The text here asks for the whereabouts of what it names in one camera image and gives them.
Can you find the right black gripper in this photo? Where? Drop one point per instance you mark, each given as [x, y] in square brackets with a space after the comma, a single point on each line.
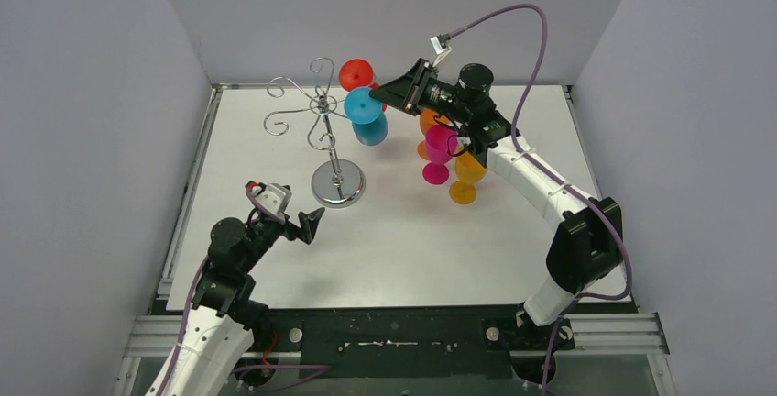
[410, 92]

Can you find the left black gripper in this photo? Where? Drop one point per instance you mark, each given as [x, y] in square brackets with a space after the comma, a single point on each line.
[298, 226]

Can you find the orange wine glass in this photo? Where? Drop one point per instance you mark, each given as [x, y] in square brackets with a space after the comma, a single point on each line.
[427, 119]

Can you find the blue wine glass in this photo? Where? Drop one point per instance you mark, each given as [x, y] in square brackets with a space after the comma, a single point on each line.
[368, 119]

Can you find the magenta wine glass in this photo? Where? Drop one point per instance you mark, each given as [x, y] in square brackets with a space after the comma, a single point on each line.
[440, 145]

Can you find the yellow wine glass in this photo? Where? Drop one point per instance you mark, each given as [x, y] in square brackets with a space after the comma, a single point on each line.
[469, 171]

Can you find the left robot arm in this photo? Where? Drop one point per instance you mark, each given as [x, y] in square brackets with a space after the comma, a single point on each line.
[220, 322]

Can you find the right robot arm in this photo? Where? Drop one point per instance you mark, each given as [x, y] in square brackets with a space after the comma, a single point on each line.
[587, 242]

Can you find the chrome wine glass rack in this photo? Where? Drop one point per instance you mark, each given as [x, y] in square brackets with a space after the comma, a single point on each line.
[337, 183]

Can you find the red wine glass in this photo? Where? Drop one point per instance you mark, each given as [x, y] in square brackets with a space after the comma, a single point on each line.
[356, 73]

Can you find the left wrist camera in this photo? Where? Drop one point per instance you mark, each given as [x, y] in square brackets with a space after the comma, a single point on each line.
[271, 199]

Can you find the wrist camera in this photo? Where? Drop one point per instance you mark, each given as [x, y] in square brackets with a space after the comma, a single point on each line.
[441, 47]
[271, 199]

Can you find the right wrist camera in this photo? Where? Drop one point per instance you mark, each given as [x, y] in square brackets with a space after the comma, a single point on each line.
[441, 47]

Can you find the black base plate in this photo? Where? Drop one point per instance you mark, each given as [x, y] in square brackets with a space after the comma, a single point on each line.
[415, 342]

